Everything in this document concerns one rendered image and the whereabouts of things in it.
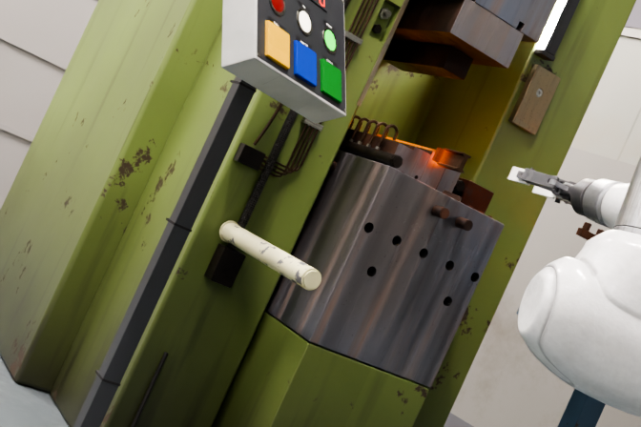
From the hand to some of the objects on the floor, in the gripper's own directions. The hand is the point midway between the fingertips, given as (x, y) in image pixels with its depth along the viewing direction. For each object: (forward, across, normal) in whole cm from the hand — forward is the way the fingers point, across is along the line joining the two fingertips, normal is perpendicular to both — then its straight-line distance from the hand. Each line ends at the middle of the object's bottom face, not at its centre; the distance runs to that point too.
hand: (531, 182), depth 216 cm
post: (+27, -58, -100) cm, 118 cm away
